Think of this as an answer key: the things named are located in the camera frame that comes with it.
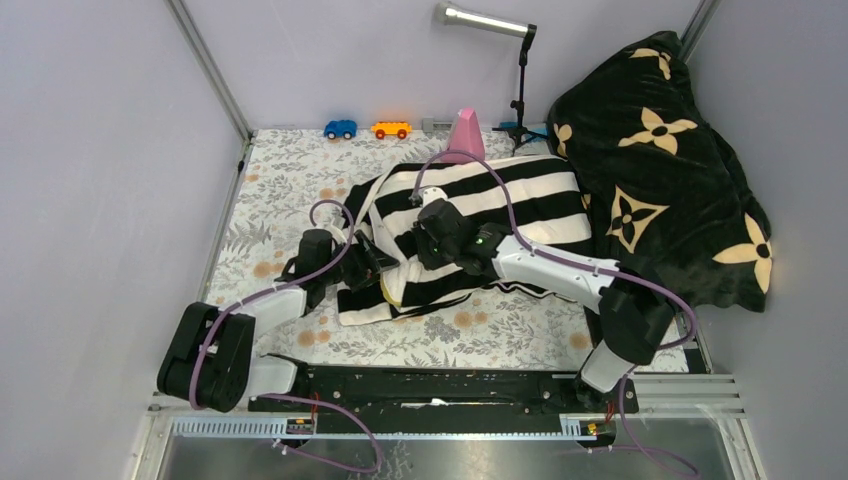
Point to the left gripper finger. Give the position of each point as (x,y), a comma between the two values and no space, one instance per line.
(358,279)
(372,255)

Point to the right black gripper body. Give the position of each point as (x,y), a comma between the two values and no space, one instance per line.
(435,255)

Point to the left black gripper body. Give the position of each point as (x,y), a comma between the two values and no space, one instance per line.
(335,271)

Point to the white yellow pillow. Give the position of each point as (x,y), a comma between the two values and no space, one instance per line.
(391,294)

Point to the black white striped pillow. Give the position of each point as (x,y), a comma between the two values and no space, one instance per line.
(541,190)

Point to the pink metronome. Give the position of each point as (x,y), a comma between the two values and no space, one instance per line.
(465,136)

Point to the silver flashlight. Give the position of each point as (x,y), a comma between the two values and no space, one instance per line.
(447,13)

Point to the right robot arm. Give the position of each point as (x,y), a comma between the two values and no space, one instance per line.
(634,310)

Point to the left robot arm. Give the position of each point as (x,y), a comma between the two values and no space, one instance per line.
(210,361)

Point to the floral patterned table cloth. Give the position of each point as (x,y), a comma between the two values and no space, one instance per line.
(290,182)

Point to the orange toy car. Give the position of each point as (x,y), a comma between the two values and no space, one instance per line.
(382,130)

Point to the blue toy car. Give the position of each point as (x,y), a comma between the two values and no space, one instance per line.
(340,129)

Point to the black floral patterned blanket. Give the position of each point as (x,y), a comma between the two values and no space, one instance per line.
(659,182)

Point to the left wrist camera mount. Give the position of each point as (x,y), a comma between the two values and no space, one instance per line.
(344,236)

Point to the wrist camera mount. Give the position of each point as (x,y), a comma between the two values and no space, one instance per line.
(430,194)
(344,236)

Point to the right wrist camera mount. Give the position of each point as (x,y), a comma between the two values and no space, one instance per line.
(430,194)

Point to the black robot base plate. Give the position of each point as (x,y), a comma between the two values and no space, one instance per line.
(391,400)

